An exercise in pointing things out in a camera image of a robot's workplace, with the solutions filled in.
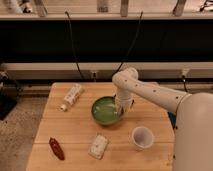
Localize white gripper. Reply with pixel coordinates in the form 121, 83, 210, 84
115, 88, 135, 117

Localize green ceramic bowl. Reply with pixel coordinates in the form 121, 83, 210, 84
91, 96, 122, 126

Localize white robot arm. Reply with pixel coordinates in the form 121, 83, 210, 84
112, 68, 213, 171

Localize white paper cup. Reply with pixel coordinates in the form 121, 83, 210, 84
131, 126, 154, 151

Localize wooden table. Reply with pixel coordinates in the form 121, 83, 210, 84
26, 83, 174, 171

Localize white snack packet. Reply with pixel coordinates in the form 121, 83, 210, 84
88, 134, 109, 159

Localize white plastic bottle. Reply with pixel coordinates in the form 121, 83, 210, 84
60, 84, 83, 111

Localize right black cable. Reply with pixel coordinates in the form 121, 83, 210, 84
113, 10, 144, 76

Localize black cable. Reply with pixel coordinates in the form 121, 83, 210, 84
64, 10, 87, 82
113, 10, 144, 76

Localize left black cable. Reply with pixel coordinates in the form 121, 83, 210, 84
64, 10, 87, 82

